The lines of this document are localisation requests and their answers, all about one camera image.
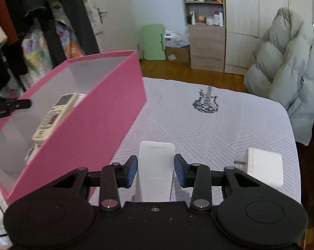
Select white remote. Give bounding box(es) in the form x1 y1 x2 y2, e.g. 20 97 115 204
135 141 175 202

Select slim cream remote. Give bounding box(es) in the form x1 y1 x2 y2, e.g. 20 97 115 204
32 93 80 145

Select pink cardboard box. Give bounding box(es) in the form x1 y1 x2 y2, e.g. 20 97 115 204
0 50 146 204

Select white patterned table cloth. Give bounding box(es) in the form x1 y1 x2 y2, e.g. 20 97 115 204
112 78 301 201

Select floral quilt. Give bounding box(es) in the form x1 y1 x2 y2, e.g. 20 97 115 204
6 17 85 89

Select white power adapter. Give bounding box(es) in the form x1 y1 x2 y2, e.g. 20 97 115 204
234 148 283 190

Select dark hanging clothes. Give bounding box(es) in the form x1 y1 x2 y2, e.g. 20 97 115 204
0 0 99 91

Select brown cardboard box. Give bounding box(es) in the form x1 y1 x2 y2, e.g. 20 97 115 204
166 47 190 64

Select white tissue package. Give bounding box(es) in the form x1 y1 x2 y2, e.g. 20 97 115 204
164 30 190 48

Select green folding table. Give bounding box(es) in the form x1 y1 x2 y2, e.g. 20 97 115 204
140 24 166 60

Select grey-green puffer jacket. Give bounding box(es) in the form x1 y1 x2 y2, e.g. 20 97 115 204
244 7 314 146

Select white jar on shelf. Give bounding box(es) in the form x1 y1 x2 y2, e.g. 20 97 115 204
206 16 214 25

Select light wooden wardrobe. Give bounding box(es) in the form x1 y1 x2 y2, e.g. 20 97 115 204
225 0 313 75

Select wooden shelf cabinet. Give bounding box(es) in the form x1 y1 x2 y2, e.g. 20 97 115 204
183 0 226 72

